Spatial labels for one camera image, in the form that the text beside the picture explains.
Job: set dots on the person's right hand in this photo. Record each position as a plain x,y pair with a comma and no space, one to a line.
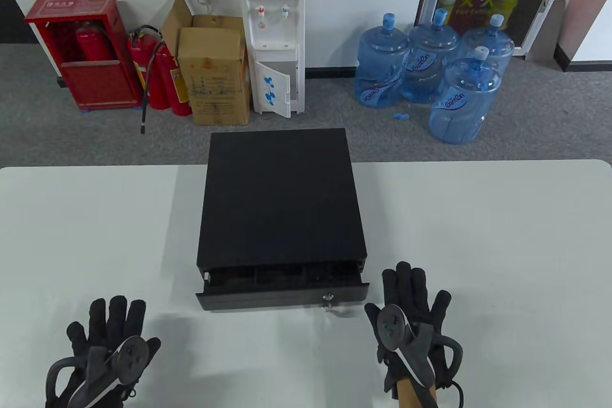
411,283

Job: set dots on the person's left hand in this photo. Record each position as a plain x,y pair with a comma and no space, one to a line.
112,319

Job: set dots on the silver drawer key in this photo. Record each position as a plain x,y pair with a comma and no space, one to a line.
328,303

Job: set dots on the black cash drawer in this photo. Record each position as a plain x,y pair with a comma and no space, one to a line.
282,197

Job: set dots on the grey white tracking controller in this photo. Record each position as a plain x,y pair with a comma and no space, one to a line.
130,356
394,326

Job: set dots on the small blue plastic cap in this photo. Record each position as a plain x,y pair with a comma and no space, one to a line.
400,116

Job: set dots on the blue water jug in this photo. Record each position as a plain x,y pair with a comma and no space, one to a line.
492,44
459,111
380,63
425,44

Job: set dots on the red fire extinguisher cabinet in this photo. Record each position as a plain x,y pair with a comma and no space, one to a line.
95,87

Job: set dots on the red fire extinguisher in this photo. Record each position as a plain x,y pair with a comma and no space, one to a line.
138,61
179,92

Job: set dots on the closed brown cardboard box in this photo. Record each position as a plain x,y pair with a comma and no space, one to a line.
215,78

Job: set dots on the red extinguisher inside cabinet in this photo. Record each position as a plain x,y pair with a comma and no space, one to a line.
93,44

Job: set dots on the white water dispenser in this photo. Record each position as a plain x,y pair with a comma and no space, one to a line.
272,44

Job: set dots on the open brown cardboard box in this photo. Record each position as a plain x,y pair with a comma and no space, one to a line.
174,20

